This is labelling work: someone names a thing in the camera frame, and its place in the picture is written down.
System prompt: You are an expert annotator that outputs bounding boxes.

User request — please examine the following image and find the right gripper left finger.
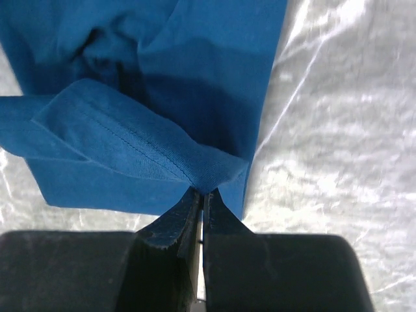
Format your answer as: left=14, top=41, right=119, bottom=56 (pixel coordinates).
left=1, top=189, right=202, bottom=311

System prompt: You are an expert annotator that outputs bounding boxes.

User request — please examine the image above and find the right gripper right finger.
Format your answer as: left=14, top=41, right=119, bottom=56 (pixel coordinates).
left=203, top=190, right=374, bottom=312

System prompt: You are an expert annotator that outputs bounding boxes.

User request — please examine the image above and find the dark blue t shirt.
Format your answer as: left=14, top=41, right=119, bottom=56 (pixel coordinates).
left=1, top=1, right=287, bottom=217

